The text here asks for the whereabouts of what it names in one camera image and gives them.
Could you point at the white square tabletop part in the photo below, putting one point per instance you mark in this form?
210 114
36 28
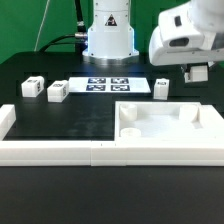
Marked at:
167 121

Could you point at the white sheet with markers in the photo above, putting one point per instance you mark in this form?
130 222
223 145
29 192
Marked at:
109 85

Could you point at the white U-shaped obstacle fence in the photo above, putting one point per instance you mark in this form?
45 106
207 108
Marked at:
105 153

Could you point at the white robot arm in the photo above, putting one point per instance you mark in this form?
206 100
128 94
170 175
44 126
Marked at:
192 32

